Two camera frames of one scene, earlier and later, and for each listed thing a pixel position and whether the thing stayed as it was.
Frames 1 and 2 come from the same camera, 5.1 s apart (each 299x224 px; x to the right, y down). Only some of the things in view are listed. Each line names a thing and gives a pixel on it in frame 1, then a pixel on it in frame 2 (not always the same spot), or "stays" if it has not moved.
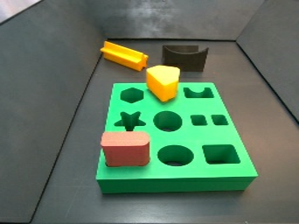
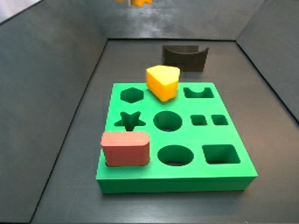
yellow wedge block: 164,81 stays
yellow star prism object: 125,56 -> 142,3
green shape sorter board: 198,151 stays
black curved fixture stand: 185,56 stays
